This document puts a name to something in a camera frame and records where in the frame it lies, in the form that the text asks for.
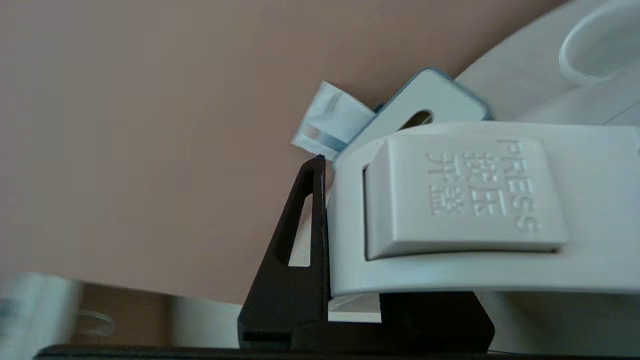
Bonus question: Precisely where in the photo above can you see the grey tissue box white lid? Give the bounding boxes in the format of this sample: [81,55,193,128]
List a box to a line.
[345,67,493,156]

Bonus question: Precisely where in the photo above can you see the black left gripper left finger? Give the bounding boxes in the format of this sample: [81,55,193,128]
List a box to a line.
[237,155,331,350]

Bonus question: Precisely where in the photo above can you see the white electric kettle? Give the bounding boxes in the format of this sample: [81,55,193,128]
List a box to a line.
[326,65,640,351]

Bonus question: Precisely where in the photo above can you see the white paper sachets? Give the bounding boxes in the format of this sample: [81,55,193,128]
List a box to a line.
[291,81,377,160]

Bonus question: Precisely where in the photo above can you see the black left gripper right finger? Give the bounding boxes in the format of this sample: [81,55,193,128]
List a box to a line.
[379,291,496,351]

